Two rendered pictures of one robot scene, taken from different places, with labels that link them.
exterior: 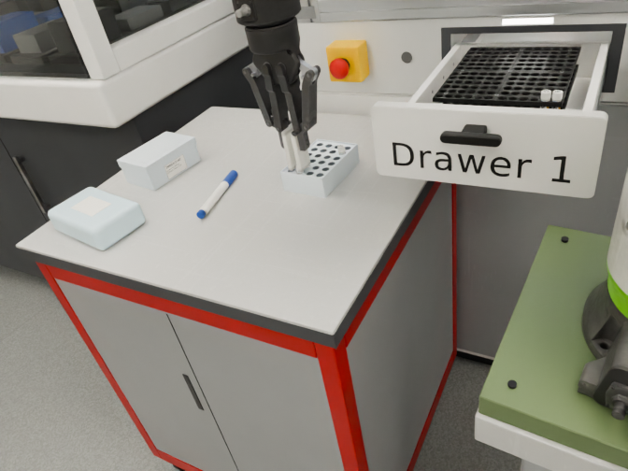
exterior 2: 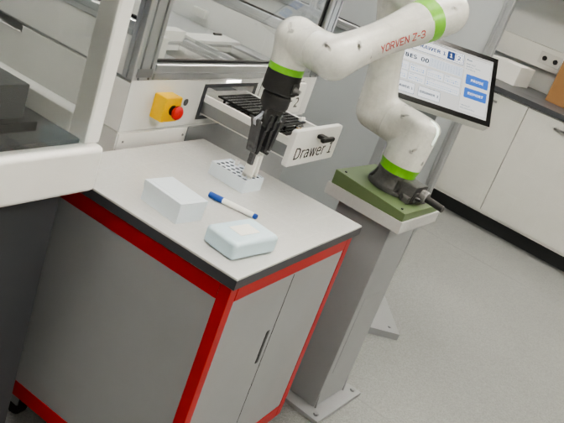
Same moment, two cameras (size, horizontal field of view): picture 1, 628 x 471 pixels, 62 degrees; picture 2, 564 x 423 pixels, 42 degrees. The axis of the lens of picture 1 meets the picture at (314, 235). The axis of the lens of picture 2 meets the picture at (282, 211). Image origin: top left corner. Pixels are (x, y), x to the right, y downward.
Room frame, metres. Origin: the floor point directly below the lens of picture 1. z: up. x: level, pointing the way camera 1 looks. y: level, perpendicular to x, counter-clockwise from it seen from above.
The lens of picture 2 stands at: (0.98, 1.86, 1.46)
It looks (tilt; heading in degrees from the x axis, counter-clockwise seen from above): 21 degrees down; 260
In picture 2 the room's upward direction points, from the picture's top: 20 degrees clockwise
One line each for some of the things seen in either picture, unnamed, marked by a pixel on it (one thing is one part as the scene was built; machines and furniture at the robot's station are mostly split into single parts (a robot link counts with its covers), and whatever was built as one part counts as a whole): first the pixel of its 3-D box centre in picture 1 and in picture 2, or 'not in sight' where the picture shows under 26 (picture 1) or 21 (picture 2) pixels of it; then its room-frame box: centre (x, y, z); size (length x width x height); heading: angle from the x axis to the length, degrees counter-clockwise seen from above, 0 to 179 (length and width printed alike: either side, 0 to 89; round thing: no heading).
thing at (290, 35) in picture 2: not in sight; (296, 45); (0.77, 0.01, 1.17); 0.13 x 0.11 x 0.14; 133
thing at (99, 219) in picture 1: (96, 216); (241, 237); (0.79, 0.36, 0.78); 0.15 x 0.10 x 0.04; 47
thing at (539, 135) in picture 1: (478, 147); (313, 143); (0.60, -0.23, 0.87); 0.29 x 0.02 x 0.11; 56
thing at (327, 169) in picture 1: (321, 166); (236, 175); (0.81, -0.04, 0.78); 0.12 x 0.08 x 0.04; 142
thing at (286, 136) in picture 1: (291, 148); (251, 164); (0.78, 0.01, 0.84); 0.03 x 0.01 x 0.07; 142
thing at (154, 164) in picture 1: (160, 160); (174, 200); (0.95, 0.27, 0.79); 0.13 x 0.09 x 0.05; 138
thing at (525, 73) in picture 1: (508, 91); (259, 118); (0.77, -0.35, 0.87); 0.22 x 0.18 x 0.06; 146
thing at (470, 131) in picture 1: (472, 134); (324, 138); (0.58, -0.22, 0.91); 0.07 x 0.04 x 0.01; 56
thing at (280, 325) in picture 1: (290, 323); (176, 316); (0.85, 0.09, 0.38); 0.62 x 0.58 x 0.76; 56
